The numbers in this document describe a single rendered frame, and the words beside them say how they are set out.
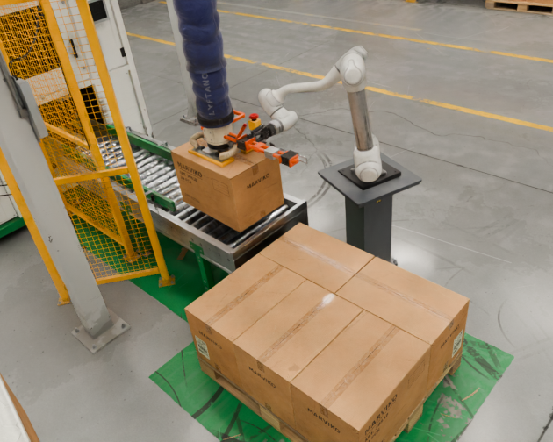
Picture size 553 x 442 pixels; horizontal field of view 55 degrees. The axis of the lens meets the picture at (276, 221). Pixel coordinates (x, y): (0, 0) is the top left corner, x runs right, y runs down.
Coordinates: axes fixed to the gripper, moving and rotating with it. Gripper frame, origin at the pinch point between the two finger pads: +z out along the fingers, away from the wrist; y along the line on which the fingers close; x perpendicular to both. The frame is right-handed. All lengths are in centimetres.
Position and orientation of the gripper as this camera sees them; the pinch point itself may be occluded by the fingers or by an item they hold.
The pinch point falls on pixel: (247, 142)
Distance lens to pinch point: 317.5
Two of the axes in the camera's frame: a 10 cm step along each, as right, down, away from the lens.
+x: -7.3, -3.4, 6.0
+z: -6.8, 4.9, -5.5
